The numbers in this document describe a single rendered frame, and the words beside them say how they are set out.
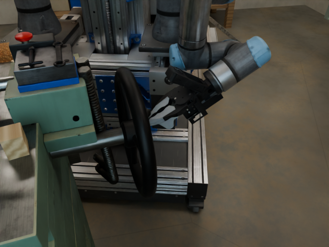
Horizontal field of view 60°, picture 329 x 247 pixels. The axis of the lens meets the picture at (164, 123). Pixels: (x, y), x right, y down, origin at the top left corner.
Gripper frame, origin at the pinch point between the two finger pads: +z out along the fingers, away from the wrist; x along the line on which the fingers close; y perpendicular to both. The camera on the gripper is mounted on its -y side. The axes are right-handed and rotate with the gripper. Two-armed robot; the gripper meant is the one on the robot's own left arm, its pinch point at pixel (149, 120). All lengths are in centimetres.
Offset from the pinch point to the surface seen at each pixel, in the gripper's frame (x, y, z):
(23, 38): -3.2, -34.9, 6.3
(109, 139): -11.7, -11.6, 6.7
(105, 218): 25, 56, 53
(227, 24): 227, 141, -99
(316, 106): 68, 139, -86
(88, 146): -11.9, -13.4, 10.9
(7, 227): -33.0, -26.5, 16.1
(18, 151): -20.5, -27.1, 14.6
